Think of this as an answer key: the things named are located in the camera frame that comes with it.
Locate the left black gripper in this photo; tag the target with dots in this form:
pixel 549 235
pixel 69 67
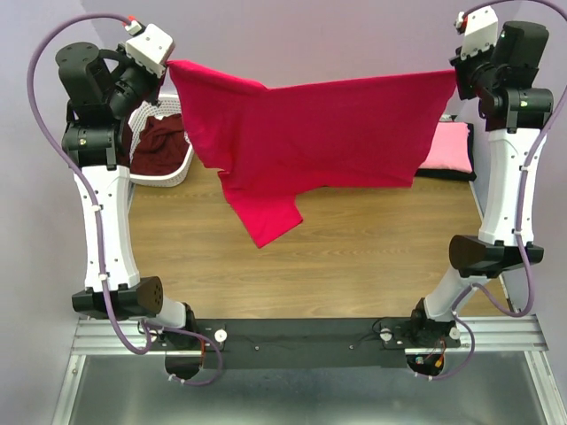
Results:
pixel 153 81

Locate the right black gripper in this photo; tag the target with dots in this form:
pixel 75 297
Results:
pixel 460 65

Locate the crimson red t shirt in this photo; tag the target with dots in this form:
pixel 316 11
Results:
pixel 268 145

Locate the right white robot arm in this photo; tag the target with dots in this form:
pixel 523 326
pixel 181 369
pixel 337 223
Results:
pixel 497 65

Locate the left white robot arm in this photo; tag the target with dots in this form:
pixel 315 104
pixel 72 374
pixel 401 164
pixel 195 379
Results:
pixel 105 87

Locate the white plastic laundry basket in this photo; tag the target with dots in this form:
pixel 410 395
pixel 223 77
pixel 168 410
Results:
pixel 168 104

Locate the dark maroon t shirt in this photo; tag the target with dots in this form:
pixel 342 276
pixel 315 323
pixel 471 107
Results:
pixel 162 146

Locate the folded pink t shirt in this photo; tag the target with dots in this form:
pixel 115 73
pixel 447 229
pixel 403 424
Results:
pixel 449 148

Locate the folded black t shirt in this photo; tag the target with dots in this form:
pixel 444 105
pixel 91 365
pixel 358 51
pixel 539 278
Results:
pixel 454 176

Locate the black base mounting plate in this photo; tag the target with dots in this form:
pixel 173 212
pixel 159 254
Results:
pixel 186 356

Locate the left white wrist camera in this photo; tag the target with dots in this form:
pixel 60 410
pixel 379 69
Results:
pixel 149 46

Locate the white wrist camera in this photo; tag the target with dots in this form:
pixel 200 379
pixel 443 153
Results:
pixel 149 46
pixel 479 30

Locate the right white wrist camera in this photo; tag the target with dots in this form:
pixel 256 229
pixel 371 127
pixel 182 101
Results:
pixel 479 30

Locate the aluminium frame rail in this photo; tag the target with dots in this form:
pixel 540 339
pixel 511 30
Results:
pixel 483 334

